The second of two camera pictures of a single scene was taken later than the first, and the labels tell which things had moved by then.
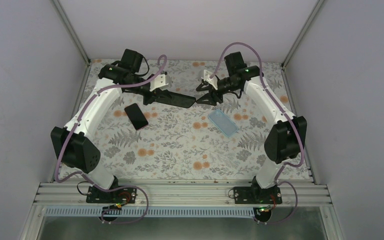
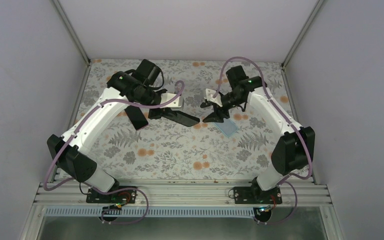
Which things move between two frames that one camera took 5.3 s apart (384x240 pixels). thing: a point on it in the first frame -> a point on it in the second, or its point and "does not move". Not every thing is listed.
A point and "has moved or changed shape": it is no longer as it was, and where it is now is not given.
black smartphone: [136, 116] does not move
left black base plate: [122, 196] does not move
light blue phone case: [223, 122] does not move
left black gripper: [156, 95] -> [165, 111]
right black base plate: [254, 195] does not move
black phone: [168, 97] has moved or changed shape
